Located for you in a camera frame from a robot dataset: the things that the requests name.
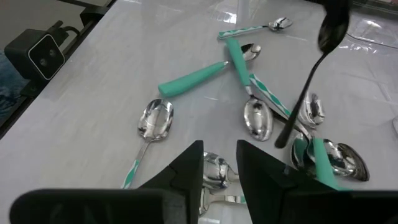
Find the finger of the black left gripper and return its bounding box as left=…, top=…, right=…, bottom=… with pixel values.
left=310, top=0, right=355, bottom=19

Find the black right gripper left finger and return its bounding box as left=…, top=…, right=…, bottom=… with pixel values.
left=9, top=139, right=205, bottom=224

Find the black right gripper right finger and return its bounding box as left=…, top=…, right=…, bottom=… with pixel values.
left=236, top=139, right=398, bottom=224

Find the black metal spoon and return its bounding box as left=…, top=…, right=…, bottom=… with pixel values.
left=274, top=11, right=351, bottom=149

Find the clear plastic bin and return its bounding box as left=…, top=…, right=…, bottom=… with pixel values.
left=343, top=11, right=398, bottom=50

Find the black table-level camera box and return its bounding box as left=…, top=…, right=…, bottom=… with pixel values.
left=4, top=28, right=66, bottom=82

